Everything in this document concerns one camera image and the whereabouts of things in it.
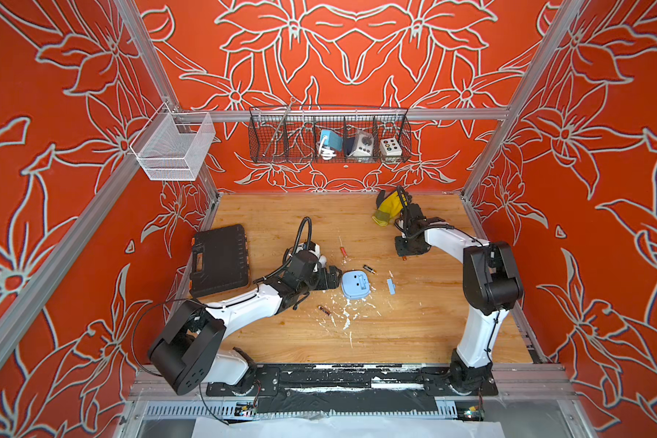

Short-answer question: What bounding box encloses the light blue square alarm clock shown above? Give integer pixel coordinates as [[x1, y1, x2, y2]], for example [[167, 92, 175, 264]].
[[341, 270, 372, 300]]

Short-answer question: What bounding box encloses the light blue battery cover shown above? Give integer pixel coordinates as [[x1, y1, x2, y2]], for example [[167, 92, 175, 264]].
[[387, 278, 396, 295]]

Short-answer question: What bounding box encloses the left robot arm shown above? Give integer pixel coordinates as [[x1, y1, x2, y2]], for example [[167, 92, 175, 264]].
[[147, 216, 342, 395]]

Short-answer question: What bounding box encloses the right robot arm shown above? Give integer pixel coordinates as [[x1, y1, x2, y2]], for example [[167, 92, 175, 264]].
[[394, 187, 524, 395]]

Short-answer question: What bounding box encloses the white twin-bell alarm clock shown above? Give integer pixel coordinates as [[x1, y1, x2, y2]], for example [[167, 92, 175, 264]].
[[295, 241, 328, 268]]

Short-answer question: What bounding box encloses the yellow work glove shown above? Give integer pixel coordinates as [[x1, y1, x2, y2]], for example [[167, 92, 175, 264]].
[[372, 189, 403, 227]]

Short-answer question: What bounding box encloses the white button box in basket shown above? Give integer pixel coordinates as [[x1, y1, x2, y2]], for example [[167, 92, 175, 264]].
[[380, 137, 403, 164]]

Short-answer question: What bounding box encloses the white grey device in basket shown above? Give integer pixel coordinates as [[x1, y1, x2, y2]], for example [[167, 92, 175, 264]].
[[343, 131, 374, 161]]

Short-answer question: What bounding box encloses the black plastic tool case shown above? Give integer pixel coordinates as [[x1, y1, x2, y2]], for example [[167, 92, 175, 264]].
[[189, 224, 250, 299]]

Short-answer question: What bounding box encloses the blue white item in basket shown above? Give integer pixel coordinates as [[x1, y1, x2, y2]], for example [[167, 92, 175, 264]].
[[317, 130, 343, 161]]

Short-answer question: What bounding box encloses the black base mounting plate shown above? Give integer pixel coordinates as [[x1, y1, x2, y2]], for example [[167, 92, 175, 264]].
[[203, 364, 498, 418]]

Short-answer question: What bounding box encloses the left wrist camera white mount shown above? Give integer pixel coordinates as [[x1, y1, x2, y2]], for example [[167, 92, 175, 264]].
[[305, 241, 327, 266]]

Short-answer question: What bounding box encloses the black wire wall basket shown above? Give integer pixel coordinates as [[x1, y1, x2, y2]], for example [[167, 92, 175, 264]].
[[248, 104, 412, 164]]

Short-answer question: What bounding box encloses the clear plastic wall bin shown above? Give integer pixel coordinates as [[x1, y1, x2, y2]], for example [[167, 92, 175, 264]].
[[131, 112, 216, 182]]

